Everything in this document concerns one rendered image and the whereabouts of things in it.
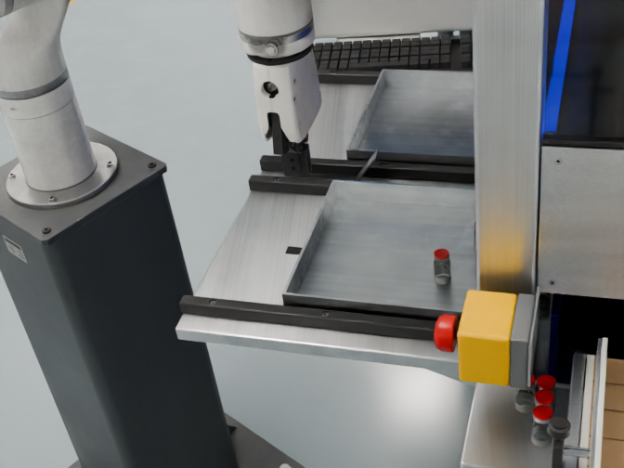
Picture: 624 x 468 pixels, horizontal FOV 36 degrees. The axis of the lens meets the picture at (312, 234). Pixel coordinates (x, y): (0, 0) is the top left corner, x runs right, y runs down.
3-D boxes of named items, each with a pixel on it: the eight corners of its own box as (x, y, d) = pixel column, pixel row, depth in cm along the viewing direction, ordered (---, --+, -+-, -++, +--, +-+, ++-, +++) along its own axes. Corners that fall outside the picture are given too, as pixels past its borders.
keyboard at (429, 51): (495, 41, 194) (495, 30, 193) (498, 74, 183) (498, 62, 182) (302, 51, 201) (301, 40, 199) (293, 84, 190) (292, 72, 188)
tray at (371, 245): (566, 214, 135) (567, 194, 133) (551, 342, 115) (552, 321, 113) (335, 198, 144) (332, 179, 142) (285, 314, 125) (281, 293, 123)
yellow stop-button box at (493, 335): (534, 343, 105) (535, 293, 100) (526, 390, 99) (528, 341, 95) (465, 335, 107) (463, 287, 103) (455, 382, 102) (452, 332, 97)
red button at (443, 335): (473, 335, 104) (473, 308, 102) (467, 361, 102) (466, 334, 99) (438, 331, 106) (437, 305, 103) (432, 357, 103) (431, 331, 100)
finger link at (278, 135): (275, 151, 107) (290, 158, 112) (281, 83, 107) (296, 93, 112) (265, 150, 107) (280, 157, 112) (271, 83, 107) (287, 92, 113)
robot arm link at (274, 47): (299, 41, 100) (303, 66, 102) (321, 5, 107) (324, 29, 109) (225, 39, 103) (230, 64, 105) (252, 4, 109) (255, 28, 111)
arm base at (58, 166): (-14, 186, 163) (-52, 90, 152) (75, 135, 173) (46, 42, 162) (48, 223, 152) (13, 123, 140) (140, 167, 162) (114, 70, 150)
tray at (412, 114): (581, 93, 160) (582, 74, 158) (570, 181, 141) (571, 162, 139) (383, 86, 170) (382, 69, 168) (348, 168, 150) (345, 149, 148)
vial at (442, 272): (452, 275, 127) (451, 250, 124) (449, 286, 125) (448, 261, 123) (435, 273, 128) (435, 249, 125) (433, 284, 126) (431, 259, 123)
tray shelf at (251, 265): (582, 88, 165) (582, 78, 164) (546, 383, 113) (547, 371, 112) (317, 79, 178) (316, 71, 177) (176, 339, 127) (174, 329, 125)
